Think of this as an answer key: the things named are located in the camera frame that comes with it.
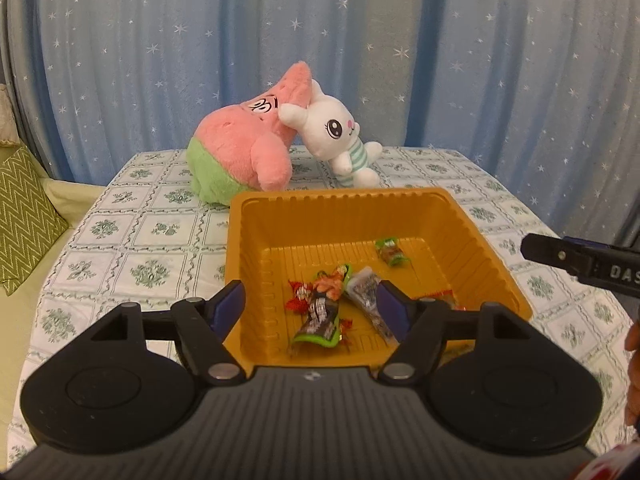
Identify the green orange snack packet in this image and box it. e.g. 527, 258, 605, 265
312, 263, 355, 303

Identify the person's right forearm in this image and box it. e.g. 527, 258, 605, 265
572, 447, 640, 480

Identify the floral checked tablecloth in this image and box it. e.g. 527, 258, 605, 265
7, 145, 636, 471

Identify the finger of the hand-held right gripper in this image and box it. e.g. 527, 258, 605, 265
519, 233, 598, 281

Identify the green candy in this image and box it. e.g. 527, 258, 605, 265
375, 236, 412, 268

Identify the person's right hand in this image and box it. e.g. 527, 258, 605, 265
624, 319, 640, 428

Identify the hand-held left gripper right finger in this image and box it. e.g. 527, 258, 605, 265
375, 280, 540, 386

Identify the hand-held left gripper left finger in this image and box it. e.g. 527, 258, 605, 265
87, 280, 249, 387

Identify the beige embroidered pillow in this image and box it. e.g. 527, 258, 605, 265
0, 82, 18, 148

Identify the blue star-print curtain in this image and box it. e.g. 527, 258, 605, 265
30, 0, 640, 251

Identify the orange plastic tray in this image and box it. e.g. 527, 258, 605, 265
220, 186, 533, 377

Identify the pale green sofa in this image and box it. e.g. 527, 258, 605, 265
0, 175, 108, 466

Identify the grey curtain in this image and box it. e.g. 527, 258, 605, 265
0, 0, 53, 181

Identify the green zigzag pillow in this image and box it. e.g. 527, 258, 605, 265
0, 144, 69, 297

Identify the pink starfish plush toy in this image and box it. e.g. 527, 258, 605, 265
186, 61, 313, 207

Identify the dark blue snack packet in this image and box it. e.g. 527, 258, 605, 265
291, 290, 346, 350

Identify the white bunny plush toy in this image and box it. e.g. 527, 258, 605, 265
278, 80, 383, 190

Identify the red orange snack packet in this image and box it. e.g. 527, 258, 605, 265
422, 290, 471, 313

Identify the grey clear snack packet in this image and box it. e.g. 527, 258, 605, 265
346, 266, 398, 346

